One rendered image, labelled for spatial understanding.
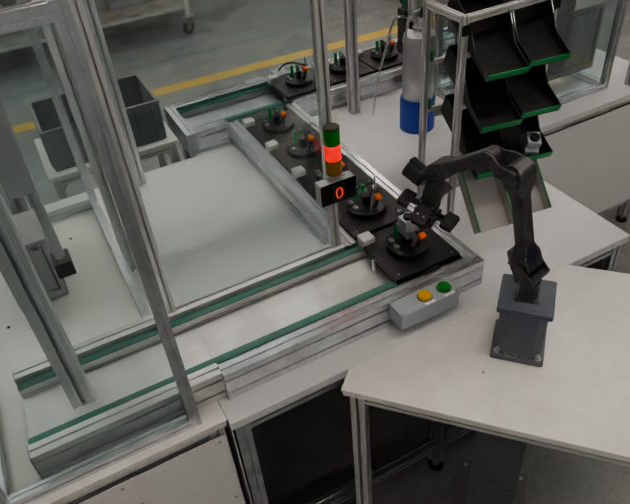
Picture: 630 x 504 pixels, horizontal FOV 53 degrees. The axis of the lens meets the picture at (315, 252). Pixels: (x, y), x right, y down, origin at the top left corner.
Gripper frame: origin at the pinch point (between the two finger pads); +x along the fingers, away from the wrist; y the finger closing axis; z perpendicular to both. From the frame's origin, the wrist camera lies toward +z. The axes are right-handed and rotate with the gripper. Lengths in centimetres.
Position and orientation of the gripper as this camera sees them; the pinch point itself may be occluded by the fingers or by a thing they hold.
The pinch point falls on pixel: (424, 220)
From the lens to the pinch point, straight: 194.6
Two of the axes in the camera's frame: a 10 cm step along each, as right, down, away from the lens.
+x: -0.5, 6.0, 8.0
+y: 8.1, 5.0, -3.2
